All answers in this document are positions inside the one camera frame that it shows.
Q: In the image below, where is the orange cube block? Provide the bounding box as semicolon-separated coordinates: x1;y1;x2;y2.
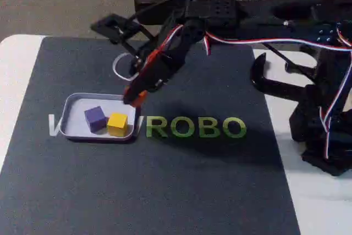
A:
123;87;147;108

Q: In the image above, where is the yellow cube block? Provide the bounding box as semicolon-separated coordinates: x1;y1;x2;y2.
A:
107;112;129;138

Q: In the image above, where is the purple cube block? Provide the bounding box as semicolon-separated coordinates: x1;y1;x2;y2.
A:
84;106;108;133

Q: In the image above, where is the pale rounded rectangular tray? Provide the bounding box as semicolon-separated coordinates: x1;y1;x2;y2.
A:
60;92;138;144

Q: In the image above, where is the black mat with ROBO print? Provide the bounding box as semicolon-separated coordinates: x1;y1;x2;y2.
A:
0;36;301;235

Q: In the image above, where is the black C-clamp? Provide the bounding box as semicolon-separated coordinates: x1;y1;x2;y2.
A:
249;52;323;101

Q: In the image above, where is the white looped cable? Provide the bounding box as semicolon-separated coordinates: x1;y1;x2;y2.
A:
113;52;140;81

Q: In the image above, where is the black camera cable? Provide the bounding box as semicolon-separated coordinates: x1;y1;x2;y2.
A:
131;0;194;20

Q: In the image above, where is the black camera mount frame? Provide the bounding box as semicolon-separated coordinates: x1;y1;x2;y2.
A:
90;14;155;54

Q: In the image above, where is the red white blue servo cable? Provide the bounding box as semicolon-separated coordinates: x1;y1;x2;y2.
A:
202;20;352;160

